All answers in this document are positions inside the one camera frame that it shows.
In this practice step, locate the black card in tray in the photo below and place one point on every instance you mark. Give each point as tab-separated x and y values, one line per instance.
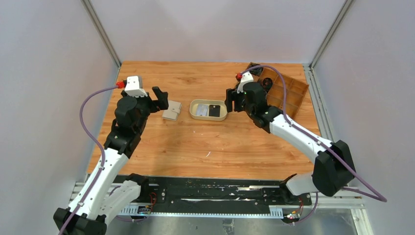
214	111

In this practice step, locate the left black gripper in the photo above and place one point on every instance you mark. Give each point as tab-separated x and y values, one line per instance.
162	103

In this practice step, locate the white leather card holder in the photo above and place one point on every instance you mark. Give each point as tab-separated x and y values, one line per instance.
173	111

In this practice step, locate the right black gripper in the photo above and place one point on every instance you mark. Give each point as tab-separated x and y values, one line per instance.
232	95

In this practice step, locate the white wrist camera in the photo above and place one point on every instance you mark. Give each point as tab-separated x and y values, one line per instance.
243	78
134	87

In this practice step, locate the brown wooden compartment box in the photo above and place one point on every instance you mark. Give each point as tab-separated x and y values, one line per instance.
286	91

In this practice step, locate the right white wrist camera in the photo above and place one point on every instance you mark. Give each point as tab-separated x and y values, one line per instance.
243	78

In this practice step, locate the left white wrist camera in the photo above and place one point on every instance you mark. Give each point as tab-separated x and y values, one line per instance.
134	87

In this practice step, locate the beige oval tray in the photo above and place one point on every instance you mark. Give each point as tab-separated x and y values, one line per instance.
193	107

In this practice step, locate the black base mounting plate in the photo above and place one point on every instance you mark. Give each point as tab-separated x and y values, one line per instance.
214	196

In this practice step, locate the black coiled belt top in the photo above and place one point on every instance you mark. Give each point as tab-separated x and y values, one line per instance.
251	64

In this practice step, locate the corner aluminium post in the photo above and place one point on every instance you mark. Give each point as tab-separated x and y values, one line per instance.
101	31
331	32

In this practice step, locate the left corner aluminium post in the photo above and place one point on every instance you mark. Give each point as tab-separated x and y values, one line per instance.
101	31

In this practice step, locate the black coiled belt middle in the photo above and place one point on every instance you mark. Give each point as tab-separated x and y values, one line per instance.
267	83

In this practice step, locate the aluminium front rail frame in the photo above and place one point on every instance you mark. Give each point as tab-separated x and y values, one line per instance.
341	200

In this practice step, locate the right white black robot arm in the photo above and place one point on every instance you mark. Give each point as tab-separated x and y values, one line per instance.
333	163

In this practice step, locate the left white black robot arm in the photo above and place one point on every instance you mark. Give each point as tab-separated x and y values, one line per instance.
92	210

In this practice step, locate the right corner aluminium post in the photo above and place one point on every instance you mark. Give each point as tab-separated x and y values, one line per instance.
331	32

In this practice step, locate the black coiled belt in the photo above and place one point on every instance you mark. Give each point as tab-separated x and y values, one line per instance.
267	83
251	64

